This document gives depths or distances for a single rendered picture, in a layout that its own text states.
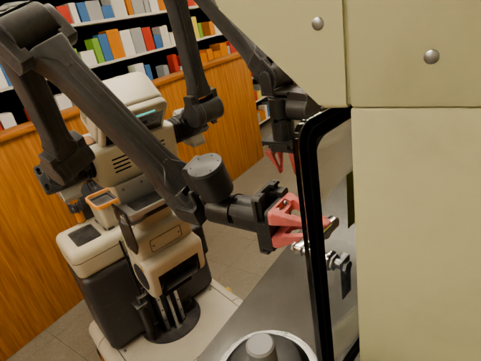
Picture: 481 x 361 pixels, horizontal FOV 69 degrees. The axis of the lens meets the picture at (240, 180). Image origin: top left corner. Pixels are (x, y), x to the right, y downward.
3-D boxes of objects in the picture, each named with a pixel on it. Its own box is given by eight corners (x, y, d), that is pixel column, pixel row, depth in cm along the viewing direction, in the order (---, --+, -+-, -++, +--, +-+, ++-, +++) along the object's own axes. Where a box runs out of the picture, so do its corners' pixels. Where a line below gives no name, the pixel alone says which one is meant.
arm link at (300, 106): (283, 62, 84) (258, 71, 80) (322, 61, 76) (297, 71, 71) (289, 110, 89) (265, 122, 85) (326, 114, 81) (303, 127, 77)
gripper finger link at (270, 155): (292, 180, 88) (288, 145, 84) (268, 177, 92) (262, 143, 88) (303, 168, 93) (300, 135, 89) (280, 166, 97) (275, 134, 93)
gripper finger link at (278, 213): (315, 222, 46) (255, 210, 51) (319, 265, 49) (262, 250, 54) (334, 197, 50) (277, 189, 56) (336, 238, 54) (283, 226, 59)
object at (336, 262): (354, 291, 44) (353, 255, 42) (346, 301, 43) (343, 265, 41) (340, 284, 46) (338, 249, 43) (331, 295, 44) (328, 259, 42)
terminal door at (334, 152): (409, 271, 68) (419, 56, 51) (326, 397, 49) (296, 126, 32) (405, 270, 68) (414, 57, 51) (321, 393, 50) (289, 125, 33)
